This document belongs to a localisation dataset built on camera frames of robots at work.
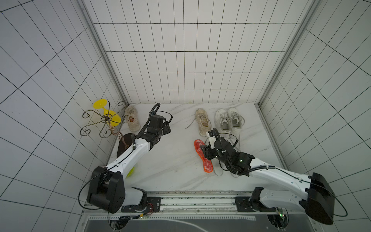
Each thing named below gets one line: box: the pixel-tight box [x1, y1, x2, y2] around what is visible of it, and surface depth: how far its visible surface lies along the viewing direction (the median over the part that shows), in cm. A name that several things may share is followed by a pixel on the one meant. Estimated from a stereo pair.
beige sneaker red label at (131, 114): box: [124, 105, 141, 132], surface depth 106 cm
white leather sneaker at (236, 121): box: [227, 107, 245, 140], surface depth 99 cm
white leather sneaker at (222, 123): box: [214, 108, 232, 138], surface depth 100 cm
